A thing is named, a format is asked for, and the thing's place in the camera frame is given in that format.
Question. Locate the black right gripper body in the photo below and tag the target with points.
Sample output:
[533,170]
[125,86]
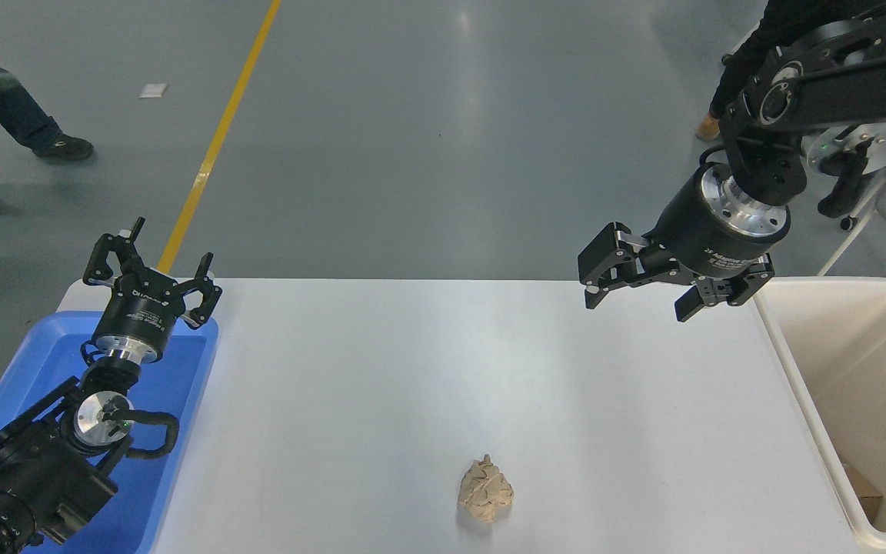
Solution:
[693,235]

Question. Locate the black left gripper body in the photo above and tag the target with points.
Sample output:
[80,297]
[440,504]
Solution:
[143,312]

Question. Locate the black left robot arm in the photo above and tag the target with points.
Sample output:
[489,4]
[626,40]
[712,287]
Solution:
[43,469]

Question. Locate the person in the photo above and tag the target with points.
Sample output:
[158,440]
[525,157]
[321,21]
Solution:
[4,100]
[743,61]

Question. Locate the large pale plastic bin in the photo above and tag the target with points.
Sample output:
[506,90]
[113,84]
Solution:
[858,362]

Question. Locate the tan paper ball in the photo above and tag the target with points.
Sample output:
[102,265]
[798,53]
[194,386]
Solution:
[486,491]

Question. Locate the blue plastic tray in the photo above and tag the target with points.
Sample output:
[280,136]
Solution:
[181,385]

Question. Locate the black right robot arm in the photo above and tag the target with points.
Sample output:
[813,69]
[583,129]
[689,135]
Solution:
[843,77]

